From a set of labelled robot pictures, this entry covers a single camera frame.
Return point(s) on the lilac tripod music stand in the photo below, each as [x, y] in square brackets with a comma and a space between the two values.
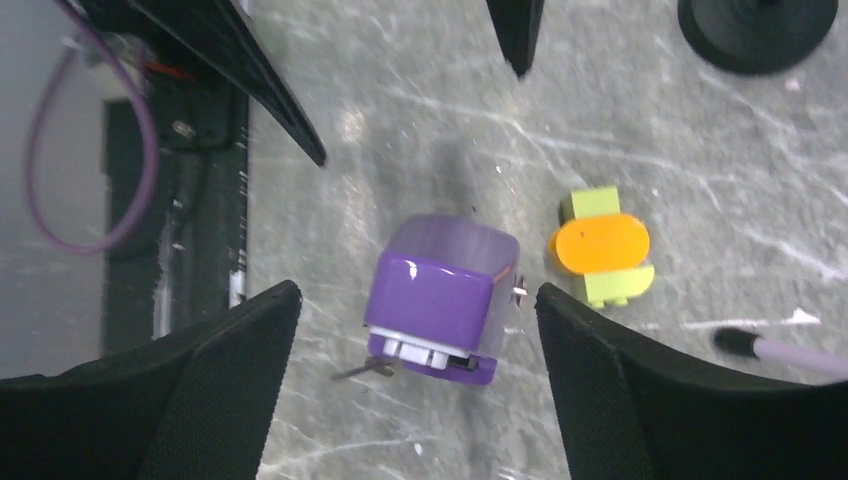
[742, 343]

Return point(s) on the purple metronome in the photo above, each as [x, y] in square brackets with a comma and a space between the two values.
[443, 289]

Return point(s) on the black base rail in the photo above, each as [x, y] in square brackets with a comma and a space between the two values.
[185, 263]

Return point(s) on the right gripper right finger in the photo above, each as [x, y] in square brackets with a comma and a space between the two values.
[630, 407]

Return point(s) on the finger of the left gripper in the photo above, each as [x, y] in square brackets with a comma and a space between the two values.
[517, 25]
[219, 34]

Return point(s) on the orange green toy block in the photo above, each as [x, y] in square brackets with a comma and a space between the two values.
[602, 247]

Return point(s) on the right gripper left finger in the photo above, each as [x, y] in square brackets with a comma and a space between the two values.
[194, 404]

